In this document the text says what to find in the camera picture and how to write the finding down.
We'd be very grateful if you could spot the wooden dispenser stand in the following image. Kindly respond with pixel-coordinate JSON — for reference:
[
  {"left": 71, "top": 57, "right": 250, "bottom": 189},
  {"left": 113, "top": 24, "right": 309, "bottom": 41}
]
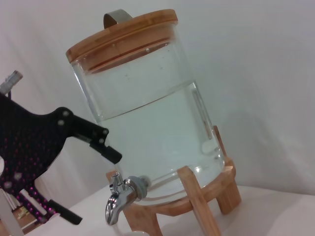
[{"left": 105, "top": 125, "right": 242, "bottom": 236}]

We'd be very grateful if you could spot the chrome dispenser faucet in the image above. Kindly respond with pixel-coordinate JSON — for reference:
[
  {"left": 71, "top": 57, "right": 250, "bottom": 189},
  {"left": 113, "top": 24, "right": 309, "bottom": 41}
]
[{"left": 105, "top": 172, "right": 152, "bottom": 226}]

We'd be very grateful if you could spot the grey metal lid handle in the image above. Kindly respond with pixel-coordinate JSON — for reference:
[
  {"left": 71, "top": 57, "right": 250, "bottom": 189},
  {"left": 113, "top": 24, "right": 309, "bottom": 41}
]
[{"left": 103, "top": 9, "right": 134, "bottom": 29}]

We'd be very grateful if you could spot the round wooden jar lid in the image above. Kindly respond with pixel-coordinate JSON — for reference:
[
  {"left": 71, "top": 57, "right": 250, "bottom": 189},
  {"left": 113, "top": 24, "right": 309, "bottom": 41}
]
[{"left": 65, "top": 9, "right": 178, "bottom": 72}]

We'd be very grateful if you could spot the clear glass water dispenser jar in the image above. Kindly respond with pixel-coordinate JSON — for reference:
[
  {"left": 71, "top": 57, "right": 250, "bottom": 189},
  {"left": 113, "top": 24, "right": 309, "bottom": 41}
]
[{"left": 70, "top": 36, "right": 226, "bottom": 205}]

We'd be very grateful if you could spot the white background post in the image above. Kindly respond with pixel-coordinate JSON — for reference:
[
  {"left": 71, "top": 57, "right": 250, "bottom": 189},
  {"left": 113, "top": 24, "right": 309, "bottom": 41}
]
[{"left": 0, "top": 188, "right": 23, "bottom": 236}]

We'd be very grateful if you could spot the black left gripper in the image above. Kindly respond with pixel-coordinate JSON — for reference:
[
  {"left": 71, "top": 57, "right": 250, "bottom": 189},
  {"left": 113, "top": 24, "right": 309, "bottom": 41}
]
[{"left": 0, "top": 92, "right": 123, "bottom": 226}]

